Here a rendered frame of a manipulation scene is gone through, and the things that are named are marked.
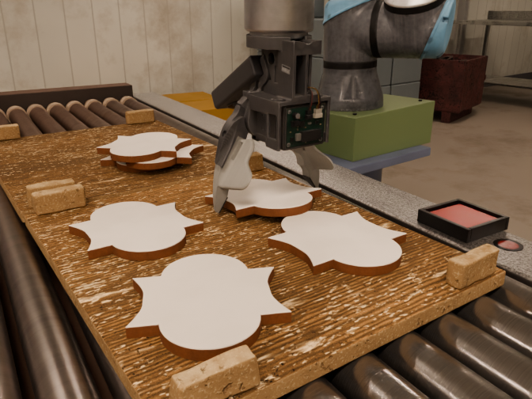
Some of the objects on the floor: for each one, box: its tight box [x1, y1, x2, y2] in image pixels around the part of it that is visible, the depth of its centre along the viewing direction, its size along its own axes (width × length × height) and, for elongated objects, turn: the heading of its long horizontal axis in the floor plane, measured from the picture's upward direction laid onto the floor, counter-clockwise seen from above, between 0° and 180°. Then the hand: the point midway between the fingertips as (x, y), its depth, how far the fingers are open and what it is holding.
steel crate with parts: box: [418, 53, 488, 124], centre depth 579 cm, size 96×111×69 cm
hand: (266, 199), depth 64 cm, fingers open, 14 cm apart
